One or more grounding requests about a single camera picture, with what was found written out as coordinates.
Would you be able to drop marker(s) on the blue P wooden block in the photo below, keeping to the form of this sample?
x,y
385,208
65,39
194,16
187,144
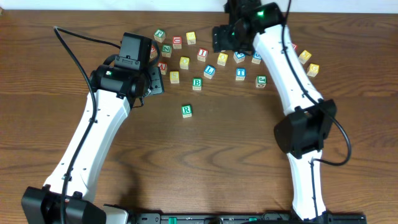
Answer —
x,y
239,57

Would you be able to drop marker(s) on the red E wooden block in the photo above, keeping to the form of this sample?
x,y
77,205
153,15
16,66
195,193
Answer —
x,y
153,52

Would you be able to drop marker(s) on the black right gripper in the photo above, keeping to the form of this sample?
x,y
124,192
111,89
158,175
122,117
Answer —
x,y
221,39

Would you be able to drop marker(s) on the red U wooden block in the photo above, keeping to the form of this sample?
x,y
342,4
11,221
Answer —
x,y
177,42

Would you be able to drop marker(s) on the yellow K right block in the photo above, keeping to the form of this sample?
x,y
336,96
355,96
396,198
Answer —
x,y
304,57

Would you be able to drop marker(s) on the green J wooden block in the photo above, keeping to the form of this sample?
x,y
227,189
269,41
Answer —
x,y
159,35

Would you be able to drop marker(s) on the green B wooden block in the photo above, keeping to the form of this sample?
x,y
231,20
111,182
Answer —
x,y
197,84

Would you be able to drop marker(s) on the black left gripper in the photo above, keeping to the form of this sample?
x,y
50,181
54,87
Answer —
x,y
157,81

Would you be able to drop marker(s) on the blue T wooden block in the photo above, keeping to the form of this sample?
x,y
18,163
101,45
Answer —
x,y
240,74

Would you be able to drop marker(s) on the red I wooden block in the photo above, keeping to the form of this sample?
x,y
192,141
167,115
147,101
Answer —
x,y
202,54

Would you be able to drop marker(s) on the green J lower block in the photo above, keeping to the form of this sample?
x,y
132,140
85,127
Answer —
x,y
261,81

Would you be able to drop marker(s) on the yellow S wooden block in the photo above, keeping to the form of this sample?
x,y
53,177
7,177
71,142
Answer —
x,y
174,77

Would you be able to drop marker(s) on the blue 5 wooden block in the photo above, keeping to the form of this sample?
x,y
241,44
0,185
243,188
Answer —
x,y
256,58

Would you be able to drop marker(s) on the yellow G wooden block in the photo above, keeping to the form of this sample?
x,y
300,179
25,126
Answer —
x,y
313,70

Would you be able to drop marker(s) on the green Z wooden block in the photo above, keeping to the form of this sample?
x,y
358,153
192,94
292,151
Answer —
x,y
166,50

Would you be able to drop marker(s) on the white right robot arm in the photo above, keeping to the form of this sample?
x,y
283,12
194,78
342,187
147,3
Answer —
x,y
256,28

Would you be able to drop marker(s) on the yellow o block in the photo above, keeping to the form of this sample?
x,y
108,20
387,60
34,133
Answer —
x,y
222,59
184,63

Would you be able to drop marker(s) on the red A upright block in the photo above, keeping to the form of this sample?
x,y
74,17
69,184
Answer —
x,y
163,67

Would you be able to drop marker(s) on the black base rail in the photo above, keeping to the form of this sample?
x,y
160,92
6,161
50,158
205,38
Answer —
x,y
217,218

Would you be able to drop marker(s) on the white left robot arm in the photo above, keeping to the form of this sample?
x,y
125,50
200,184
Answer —
x,y
73,183

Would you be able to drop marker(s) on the yellow top wooden block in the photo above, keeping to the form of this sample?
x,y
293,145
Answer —
x,y
191,38

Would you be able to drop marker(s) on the green R wooden block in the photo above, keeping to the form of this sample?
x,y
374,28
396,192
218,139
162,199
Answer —
x,y
186,111

